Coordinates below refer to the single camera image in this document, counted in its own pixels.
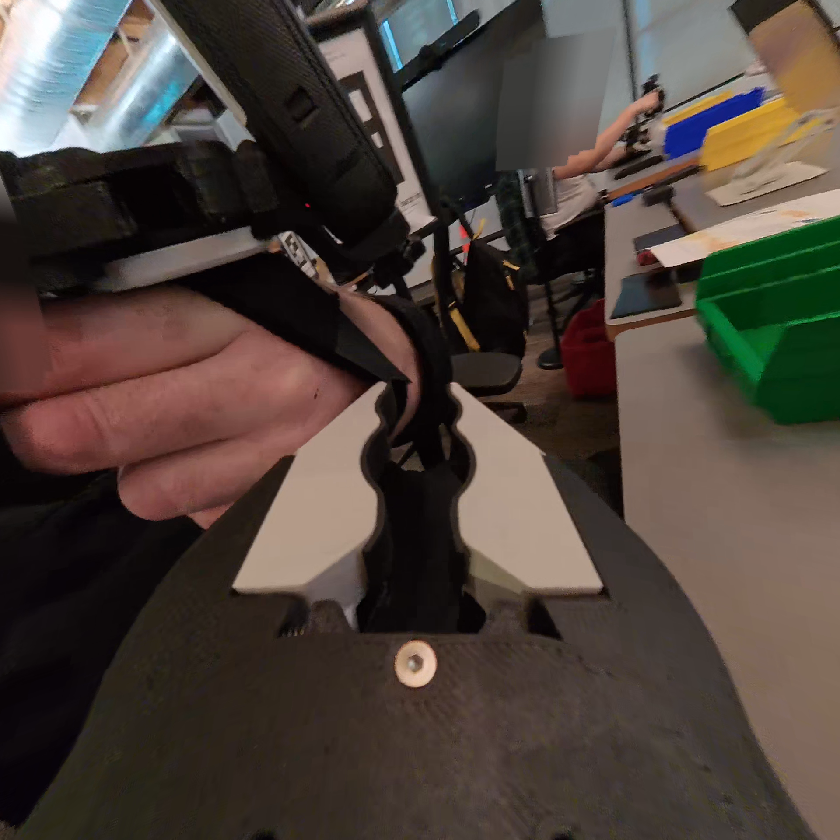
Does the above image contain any sign stand with tan card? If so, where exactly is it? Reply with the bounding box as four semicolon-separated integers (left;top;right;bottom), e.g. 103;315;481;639
705;0;840;207

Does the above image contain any yellow plastic bin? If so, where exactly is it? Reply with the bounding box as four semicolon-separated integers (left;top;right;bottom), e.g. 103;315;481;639
699;97;807;173

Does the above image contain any black keyboard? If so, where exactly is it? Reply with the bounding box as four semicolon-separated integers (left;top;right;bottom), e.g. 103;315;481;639
613;154;665;182

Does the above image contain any black office chair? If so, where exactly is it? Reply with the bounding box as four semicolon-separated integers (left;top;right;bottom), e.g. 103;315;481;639
451;351;527;422

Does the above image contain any dark tablet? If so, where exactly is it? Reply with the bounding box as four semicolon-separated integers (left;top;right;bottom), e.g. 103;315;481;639
609;271;683;322

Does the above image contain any green plastic bin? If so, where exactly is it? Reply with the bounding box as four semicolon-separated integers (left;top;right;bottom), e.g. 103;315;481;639
694;217;840;426

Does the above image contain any red bag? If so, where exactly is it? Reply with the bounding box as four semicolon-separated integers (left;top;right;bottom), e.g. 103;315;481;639
561;301;619;400

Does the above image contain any silver ventilation duct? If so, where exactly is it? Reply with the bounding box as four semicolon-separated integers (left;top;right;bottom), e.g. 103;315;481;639
0;0;199;156

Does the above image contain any black backpack with yellow straps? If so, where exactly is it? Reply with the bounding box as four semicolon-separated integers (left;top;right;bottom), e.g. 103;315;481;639
432;223;530;358

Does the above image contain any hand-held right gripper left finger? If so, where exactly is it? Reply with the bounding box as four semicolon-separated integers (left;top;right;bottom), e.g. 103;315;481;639
233;381;386;632

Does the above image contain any white paper sheet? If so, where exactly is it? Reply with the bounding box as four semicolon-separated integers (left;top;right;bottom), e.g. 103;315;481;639
646;190;840;269

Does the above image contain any white printed board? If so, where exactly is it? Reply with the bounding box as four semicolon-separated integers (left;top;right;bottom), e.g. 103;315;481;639
315;26;435;227

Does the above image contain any black monitor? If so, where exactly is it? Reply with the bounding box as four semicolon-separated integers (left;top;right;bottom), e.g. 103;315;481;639
399;0;550;206

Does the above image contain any person's dark clothing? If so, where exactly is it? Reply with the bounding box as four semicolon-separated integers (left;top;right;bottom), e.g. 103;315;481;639
0;453;206;824

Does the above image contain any person's left hand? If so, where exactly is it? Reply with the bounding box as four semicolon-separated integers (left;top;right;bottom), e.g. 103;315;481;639
0;287;421;530

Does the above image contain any lit monitor screen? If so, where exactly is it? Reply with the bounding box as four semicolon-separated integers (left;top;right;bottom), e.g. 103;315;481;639
377;0;462;73

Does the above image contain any black hand-held device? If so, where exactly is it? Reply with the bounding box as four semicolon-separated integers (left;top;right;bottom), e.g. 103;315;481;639
622;74;665;157

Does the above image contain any blue plastic bin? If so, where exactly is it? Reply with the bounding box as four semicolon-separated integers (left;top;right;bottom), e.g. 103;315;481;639
663;87;767;160

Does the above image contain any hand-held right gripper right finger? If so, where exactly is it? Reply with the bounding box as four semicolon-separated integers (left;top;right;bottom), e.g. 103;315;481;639
449;384;605;613

